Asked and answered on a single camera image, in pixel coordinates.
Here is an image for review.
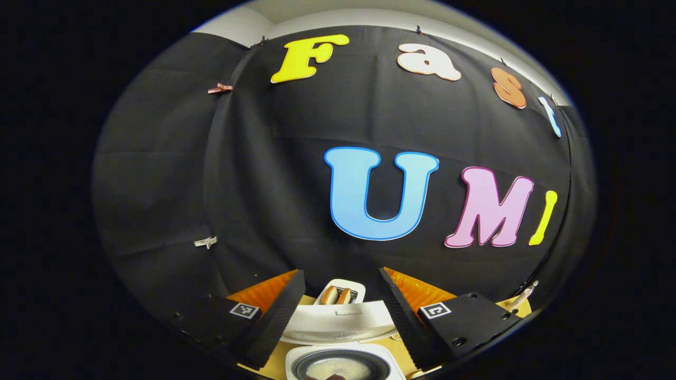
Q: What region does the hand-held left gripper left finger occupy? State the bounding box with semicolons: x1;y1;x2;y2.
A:
169;269;307;370

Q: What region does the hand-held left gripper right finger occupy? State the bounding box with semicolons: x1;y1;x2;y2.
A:
378;267;523;372

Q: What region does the white rice cooker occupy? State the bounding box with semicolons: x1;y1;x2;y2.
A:
280;300;407;380

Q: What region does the white rice heap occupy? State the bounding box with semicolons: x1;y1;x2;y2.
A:
314;358;378;380

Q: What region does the white toaster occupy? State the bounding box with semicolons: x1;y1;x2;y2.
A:
313;279;366;306

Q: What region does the clear bottle with pink label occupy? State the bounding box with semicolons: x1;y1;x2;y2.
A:
508;280;540;312

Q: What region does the black backdrop cloth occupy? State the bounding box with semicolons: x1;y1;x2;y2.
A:
91;25;597;312

